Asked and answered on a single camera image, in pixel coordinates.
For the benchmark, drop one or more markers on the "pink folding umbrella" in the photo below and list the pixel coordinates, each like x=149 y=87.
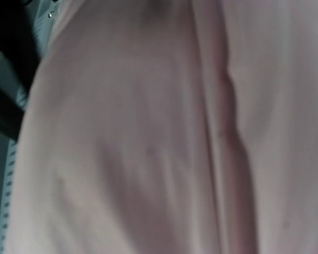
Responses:
x=171 y=127

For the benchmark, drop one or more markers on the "aluminium front rail frame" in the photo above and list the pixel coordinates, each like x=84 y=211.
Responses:
x=25 y=28

